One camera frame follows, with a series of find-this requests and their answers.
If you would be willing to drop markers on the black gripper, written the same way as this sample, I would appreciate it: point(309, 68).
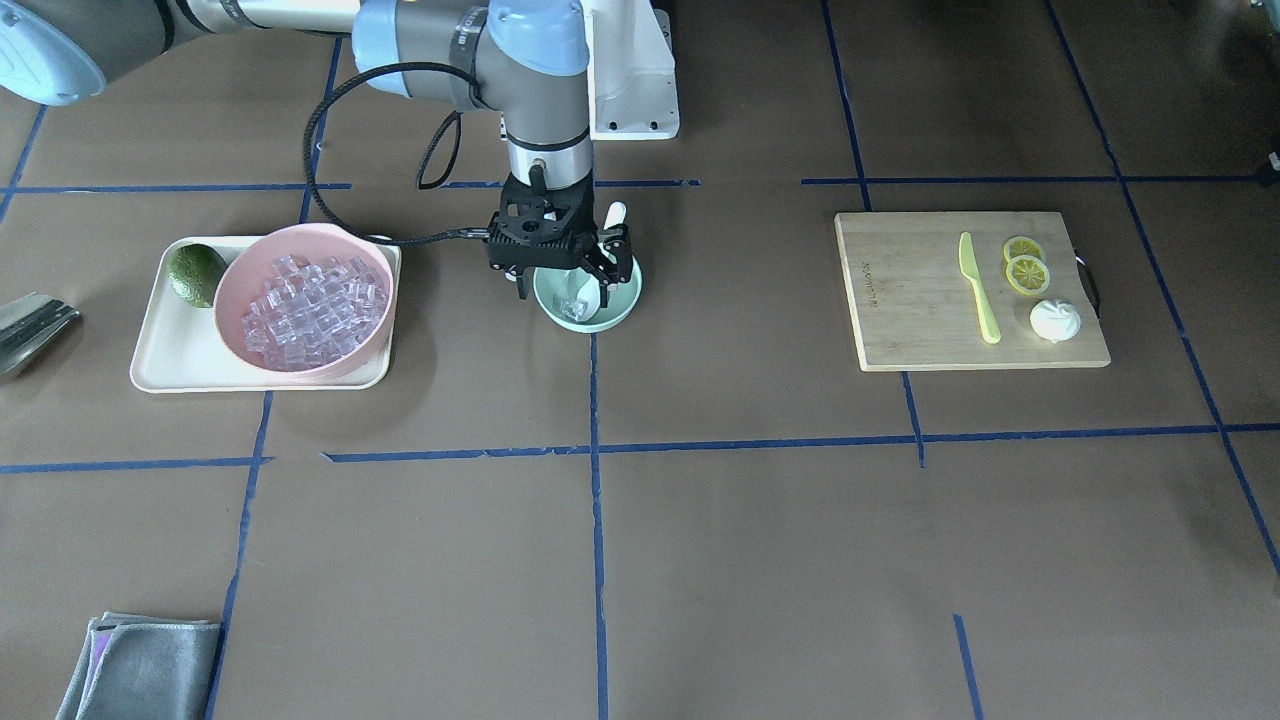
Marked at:
point(611, 254)

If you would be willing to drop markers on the white plastic spoon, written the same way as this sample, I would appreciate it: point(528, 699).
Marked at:
point(615, 216)

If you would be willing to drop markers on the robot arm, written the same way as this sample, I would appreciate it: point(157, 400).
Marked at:
point(527, 60)

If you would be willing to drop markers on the green bowl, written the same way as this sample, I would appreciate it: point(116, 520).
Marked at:
point(548, 289)

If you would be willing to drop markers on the clear ice cubes pile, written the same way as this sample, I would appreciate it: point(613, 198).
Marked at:
point(313, 314)

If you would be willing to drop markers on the pink bowl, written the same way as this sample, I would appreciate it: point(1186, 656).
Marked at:
point(312, 241)

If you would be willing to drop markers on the steel ice scoop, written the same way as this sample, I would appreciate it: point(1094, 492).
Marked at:
point(28, 326)

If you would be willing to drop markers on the white mounting column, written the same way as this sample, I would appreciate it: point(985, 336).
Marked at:
point(632, 71)

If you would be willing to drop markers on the green lime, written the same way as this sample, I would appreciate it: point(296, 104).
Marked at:
point(194, 272)

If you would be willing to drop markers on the cream serving tray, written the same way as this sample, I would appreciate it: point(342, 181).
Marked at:
point(179, 349)

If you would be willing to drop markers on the bamboo cutting board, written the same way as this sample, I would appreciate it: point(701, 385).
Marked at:
point(912, 310)

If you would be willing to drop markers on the yellow plastic knife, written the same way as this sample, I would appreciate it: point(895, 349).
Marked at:
point(968, 266)

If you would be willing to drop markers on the upper lemon slice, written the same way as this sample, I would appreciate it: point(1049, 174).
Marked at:
point(1028, 275)

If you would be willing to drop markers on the white steamed bun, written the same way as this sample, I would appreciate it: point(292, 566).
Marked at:
point(1056, 321)

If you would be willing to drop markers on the gray folded cloth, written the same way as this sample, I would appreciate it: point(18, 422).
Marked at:
point(137, 667)

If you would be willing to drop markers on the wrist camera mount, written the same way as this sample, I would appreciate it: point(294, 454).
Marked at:
point(525, 231)

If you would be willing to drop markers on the metal cutting board handle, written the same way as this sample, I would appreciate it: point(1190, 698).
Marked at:
point(1089, 285)

